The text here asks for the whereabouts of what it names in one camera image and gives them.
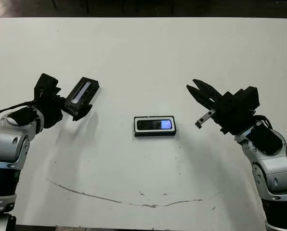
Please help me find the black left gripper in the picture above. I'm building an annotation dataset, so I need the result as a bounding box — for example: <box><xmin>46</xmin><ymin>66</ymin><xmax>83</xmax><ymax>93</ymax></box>
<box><xmin>35</xmin><ymin>95</ymin><xmax>93</xmax><ymax>129</ymax></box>

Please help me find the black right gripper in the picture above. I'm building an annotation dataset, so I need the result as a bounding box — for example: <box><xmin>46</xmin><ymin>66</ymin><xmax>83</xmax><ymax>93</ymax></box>
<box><xmin>186</xmin><ymin>78</ymin><xmax>255</xmax><ymax>135</ymax></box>

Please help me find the black printed box lid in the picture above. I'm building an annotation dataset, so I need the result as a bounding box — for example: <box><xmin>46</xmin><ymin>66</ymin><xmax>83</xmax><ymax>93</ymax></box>
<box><xmin>63</xmin><ymin>77</ymin><xmax>101</xmax><ymax>114</ymax></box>

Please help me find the slim black camera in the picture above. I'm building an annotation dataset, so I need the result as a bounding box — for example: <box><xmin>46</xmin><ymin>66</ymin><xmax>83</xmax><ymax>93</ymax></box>
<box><xmin>136</xmin><ymin>119</ymin><xmax>172</xmax><ymax>130</ymax></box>

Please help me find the black box base white insert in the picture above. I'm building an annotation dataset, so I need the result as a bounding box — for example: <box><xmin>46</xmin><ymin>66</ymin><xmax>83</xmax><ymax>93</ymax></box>
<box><xmin>133</xmin><ymin>115</ymin><xmax>178</xmax><ymax>138</ymax></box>

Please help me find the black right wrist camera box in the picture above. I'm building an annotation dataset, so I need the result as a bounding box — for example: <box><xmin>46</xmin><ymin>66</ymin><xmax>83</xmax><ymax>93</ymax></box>
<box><xmin>235</xmin><ymin>86</ymin><xmax>260</xmax><ymax>113</ymax></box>

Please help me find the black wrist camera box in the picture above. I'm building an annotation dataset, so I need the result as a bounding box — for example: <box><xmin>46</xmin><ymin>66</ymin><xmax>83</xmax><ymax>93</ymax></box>
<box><xmin>33</xmin><ymin>73</ymin><xmax>62</xmax><ymax>99</ymax></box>
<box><xmin>235</xmin><ymin>86</ymin><xmax>260</xmax><ymax>113</ymax></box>

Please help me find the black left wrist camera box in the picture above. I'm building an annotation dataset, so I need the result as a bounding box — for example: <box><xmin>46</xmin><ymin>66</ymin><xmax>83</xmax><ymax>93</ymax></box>
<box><xmin>33</xmin><ymin>73</ymin><xmax>62</xmax><ymax>99</ymax></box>

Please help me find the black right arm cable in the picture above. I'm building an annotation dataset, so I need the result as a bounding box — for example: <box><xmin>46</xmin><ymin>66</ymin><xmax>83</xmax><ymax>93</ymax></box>
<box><xmin>253</xmin><ymin>114</ymin><xmax>273</xmax><ymax>129</ymax></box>

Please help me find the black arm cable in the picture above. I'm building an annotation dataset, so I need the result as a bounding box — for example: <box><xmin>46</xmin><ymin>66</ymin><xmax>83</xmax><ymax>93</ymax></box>
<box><xmin>253</xmin><ymin>114</ymin><xmax>273</xmax><ymax>129</ymax></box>
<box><xmin>0</xmin><ymin>100</ymin><xmax>38</xmax><ymax>121</ymax></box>

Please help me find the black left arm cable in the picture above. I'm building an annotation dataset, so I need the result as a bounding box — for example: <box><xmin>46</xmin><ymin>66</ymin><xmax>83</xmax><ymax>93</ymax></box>
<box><xmin>0</xmin><ymin>100</ymin><xmax>38</xmax><ymax>121</ymax></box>

